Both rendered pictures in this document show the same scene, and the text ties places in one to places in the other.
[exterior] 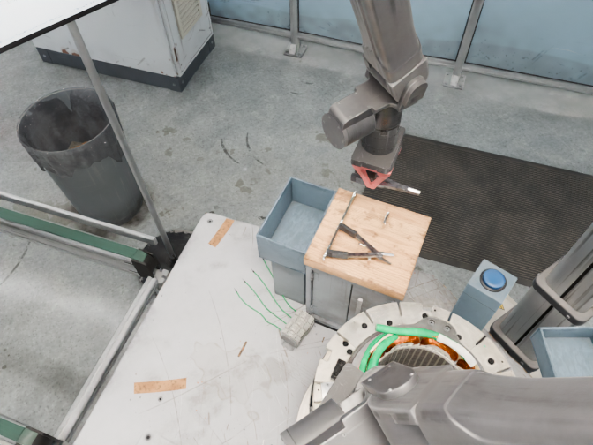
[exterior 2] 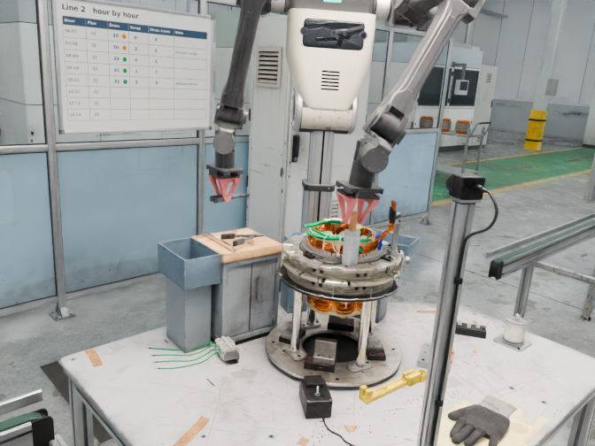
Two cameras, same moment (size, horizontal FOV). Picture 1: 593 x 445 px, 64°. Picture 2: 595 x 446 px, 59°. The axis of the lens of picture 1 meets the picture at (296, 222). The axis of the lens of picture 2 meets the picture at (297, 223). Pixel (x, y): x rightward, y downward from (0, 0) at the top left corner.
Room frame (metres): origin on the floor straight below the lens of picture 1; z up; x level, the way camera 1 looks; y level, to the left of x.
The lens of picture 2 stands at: (-0.28, 1.10, 1.55)
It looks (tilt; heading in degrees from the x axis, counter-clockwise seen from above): 16 degrees down; 296
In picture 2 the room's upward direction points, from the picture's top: 4 degrees clockwise
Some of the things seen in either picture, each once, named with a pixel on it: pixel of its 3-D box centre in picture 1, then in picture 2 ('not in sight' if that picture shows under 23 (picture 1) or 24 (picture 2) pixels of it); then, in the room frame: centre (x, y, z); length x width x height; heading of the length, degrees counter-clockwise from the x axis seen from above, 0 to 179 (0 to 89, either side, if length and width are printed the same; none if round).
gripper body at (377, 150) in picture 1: (379, 134); (224, 160); (0.56, -0.14, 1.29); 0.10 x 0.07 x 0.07; 156
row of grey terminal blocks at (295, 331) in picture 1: (297, 328); (227, 349); (0.44, 0.00, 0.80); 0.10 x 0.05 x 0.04; 144
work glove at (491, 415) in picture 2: not in sight; (482, 419); (-0.23, -0.06, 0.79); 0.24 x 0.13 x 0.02; 70
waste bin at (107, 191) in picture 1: (92, 165); not in sight; (1.46, 0.90, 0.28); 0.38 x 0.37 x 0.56; 160
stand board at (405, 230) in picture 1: (368, 240); (236, 243); (0.52, -0.14, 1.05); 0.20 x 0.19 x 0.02; 65
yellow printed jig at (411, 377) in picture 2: not in sight; (395, 382); (-0.01, -0.09, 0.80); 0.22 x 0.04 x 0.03; 63
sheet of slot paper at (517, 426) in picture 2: not in sight; (484, 426); (-0.24, -0.05, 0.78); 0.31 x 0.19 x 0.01; 70
